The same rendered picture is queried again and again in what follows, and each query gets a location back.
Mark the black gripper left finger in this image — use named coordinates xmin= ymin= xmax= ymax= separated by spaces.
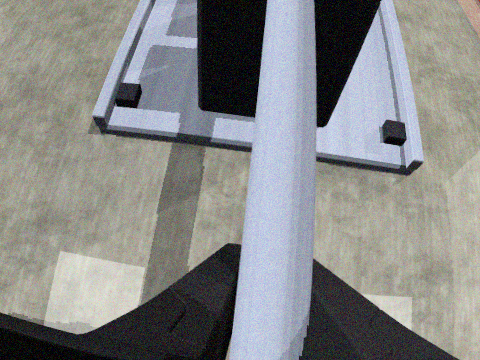
xmin=0 ymin=244 xmax=241 ymax=360

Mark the light grey metal shaft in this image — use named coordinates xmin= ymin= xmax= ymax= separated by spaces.
xmin=229 ymin=0 xmax=317 ymax=360

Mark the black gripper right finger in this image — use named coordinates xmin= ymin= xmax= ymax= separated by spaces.
xmin=305 ymin=259 xmax=459 ymax=360

